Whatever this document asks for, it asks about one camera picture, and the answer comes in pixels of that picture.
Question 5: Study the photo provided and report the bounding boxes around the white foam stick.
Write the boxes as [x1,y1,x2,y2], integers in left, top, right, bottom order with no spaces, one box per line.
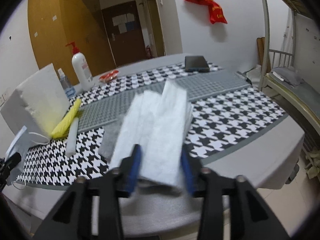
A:
[65,118,79,158]

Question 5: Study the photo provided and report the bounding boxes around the white styrofoam box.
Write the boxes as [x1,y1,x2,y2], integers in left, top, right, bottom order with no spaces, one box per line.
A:
[1,63,70,138]

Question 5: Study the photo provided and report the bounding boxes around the small clear blue bottle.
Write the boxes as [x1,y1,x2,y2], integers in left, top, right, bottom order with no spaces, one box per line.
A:
[57,68,76,99]

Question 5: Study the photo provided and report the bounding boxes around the metal bunk bed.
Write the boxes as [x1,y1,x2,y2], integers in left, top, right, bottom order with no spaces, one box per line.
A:
[259,0,319,154]

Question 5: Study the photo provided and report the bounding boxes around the red fire extinguisher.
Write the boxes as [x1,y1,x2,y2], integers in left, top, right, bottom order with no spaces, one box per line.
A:
[146,46,152,59]

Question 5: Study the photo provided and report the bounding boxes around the grey pillow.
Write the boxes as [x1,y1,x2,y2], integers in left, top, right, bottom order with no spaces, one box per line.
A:
[272,67,304,87]

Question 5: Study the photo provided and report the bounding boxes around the dark brown door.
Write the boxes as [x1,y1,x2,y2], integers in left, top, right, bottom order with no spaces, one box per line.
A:
[102,1,147,67]

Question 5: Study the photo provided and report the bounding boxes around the yellow foam net sleeve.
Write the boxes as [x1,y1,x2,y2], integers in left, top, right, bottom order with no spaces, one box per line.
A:
[51,99,81,139]

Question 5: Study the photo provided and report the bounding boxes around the black smartphone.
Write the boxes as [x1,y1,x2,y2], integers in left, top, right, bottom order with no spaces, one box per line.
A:
[184,56,210,73]

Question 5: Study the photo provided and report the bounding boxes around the wooden wardrobe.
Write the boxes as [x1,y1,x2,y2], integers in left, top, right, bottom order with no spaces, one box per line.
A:
[28,0,116,85]

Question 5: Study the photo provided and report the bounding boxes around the wooden boards leaning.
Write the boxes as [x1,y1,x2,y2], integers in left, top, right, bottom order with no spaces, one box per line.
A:
[257,37,265,66]

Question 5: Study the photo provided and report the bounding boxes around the white pump bottle red cap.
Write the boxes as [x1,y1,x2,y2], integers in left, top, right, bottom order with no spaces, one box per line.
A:
[66,41,94,91]

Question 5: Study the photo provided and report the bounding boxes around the red snack packet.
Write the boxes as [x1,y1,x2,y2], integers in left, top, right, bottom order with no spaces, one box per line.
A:
[99,69,119,83]

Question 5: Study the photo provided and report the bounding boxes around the white cloth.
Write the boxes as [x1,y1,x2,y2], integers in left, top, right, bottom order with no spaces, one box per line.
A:
[109,80,193,191]

